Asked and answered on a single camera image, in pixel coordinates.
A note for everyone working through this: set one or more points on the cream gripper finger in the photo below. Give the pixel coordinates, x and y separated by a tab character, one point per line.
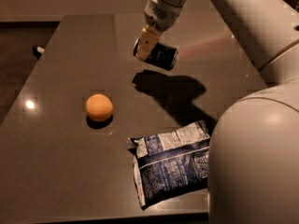
147	41

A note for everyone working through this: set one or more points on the blue pepsi can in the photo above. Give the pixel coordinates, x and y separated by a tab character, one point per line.
162	56

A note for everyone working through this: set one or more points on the small black white object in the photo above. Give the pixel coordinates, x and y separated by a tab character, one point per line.
38	51

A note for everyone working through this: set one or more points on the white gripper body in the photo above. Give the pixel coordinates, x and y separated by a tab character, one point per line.
163	13

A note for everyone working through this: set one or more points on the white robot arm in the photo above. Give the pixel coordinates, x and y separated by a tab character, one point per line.
253	168

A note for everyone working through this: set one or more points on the blue white snack bag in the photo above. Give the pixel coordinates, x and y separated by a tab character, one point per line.
167	165

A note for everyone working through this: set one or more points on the orange fruit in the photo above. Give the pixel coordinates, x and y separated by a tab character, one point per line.
99	107

